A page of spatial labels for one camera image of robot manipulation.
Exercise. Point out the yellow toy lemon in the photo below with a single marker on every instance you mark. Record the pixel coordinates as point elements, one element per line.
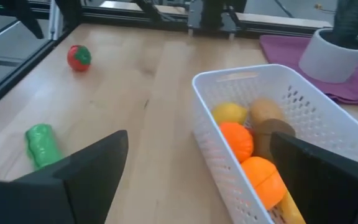
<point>228,113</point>

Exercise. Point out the tan toy potato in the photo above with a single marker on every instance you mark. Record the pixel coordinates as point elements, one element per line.
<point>264,110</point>

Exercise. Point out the green snake plant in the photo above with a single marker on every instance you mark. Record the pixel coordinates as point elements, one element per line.
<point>350,21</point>

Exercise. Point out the black table frame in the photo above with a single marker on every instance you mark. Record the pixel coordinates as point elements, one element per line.
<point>11,79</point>

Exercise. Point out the yellow toy corn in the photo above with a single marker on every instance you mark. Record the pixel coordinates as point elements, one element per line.
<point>291,210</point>

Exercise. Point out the white perforated plastic basket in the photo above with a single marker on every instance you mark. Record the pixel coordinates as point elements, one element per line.
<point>272,70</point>

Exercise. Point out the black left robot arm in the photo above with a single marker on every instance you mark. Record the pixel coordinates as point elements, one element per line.
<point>211,15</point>

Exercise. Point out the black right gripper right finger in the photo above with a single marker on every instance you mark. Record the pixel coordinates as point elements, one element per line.
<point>328,186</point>

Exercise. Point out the red toy tomato green top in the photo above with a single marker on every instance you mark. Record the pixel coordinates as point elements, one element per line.
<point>76,60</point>

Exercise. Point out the smooth orange toy orange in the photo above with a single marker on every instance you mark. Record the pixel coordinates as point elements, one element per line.
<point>263,180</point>

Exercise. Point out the bumpy orange toy tangerine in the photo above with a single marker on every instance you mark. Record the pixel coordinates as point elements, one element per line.
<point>238,141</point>

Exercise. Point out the silver aluminium bracket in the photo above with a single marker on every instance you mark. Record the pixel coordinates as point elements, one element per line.
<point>56,18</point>

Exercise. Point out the brown toy kiwi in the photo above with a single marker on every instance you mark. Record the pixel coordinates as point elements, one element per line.
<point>266,137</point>

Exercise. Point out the purple cloth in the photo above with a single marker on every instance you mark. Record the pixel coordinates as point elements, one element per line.
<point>284,53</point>

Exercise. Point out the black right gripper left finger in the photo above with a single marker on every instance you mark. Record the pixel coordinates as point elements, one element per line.
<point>82,186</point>

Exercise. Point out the white round plant pot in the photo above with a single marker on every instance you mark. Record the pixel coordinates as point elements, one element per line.
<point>328,62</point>

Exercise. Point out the green toy pea pod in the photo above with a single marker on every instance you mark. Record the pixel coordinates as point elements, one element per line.
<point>42,144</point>

